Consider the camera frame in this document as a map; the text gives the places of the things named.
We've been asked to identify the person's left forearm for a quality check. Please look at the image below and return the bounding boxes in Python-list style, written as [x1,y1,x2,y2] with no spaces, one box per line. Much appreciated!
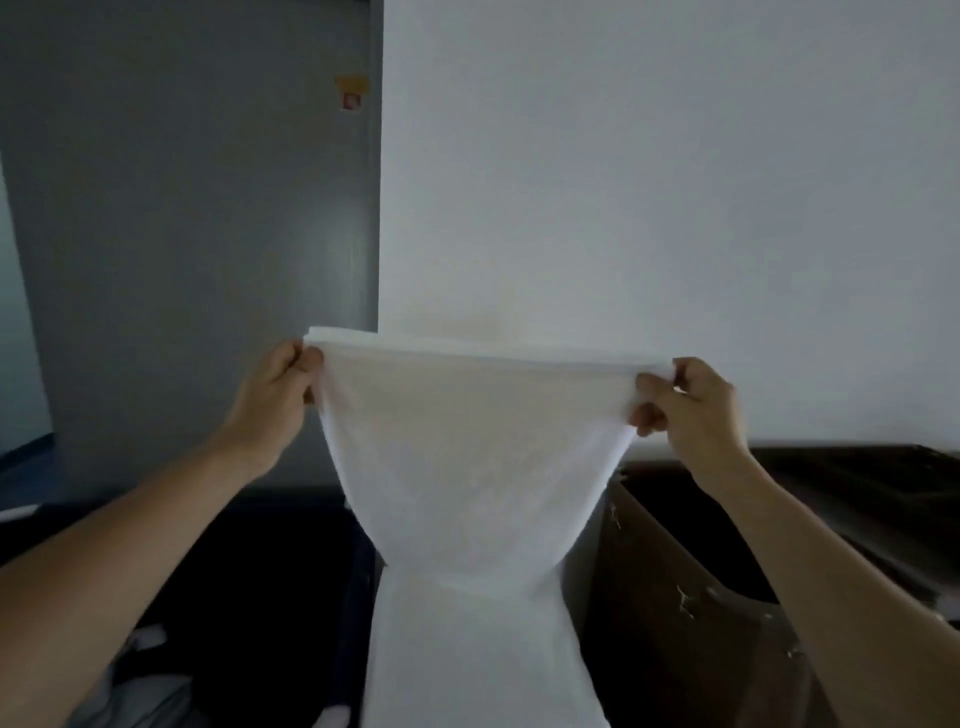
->
[0,438,260,728]

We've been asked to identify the white pillowcase black piping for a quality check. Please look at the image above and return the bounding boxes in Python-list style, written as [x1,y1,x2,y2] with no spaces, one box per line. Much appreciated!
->
[63,626,196,728]

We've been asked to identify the person's right forearm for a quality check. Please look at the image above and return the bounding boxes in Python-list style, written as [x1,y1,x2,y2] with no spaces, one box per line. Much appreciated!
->
[704,449,960,728]

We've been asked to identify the navy laundry hamper white frame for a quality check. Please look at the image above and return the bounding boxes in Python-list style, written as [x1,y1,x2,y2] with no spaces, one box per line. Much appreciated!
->
[0,483,376,728]

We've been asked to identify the grey door frame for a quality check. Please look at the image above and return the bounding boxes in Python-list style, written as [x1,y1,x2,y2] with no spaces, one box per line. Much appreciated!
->
[367,0,385,339]

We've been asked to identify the person's left hand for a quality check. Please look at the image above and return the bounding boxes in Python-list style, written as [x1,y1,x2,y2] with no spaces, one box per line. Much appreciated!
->
[219,339,326,481]

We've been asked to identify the brown housekeeping cart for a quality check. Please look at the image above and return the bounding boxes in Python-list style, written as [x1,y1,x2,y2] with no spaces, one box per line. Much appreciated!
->
[581,442,960,728]

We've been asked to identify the grey door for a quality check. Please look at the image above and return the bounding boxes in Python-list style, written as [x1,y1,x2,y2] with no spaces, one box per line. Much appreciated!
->
[0,0,373,496]

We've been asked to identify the person's right hand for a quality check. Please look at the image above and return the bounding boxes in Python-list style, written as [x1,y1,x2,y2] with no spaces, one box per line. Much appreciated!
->
[628,356,755,493]

